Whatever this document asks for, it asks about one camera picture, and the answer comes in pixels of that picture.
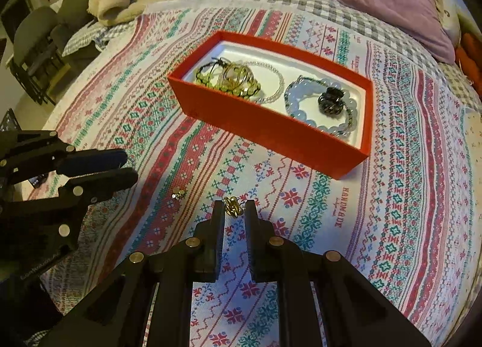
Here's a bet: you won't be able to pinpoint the gold chain earring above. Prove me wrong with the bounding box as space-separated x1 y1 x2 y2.
223 196 244 217

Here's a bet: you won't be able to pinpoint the green bead bracelet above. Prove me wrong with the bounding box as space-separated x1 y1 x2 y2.
193 56 263 100

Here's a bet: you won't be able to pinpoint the black hair claw clip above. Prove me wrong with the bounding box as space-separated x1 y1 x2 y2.
318 86 344 116

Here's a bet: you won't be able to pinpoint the gold hoop rings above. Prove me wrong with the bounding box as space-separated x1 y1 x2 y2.
221 61 254 93

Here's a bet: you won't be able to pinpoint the pale blue bead bracelet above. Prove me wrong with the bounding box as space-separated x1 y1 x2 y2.
283 75 360 140

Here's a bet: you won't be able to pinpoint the grey checked bedsheet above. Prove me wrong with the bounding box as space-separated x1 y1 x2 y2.
215 0 481 112

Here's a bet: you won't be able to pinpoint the grey chair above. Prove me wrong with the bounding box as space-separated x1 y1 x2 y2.
10 0 99 104

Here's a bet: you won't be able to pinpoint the patterned cross-stitch cloth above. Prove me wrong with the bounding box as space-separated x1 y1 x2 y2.
26 0 477 347

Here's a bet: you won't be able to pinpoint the red cardboard box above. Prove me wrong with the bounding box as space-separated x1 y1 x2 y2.
168 31 373 179

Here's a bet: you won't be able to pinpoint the orange plush toy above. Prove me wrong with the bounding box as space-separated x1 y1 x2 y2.
455 33 482 94

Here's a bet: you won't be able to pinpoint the floral cream pillow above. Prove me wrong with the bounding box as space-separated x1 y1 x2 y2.
435 0 481 47

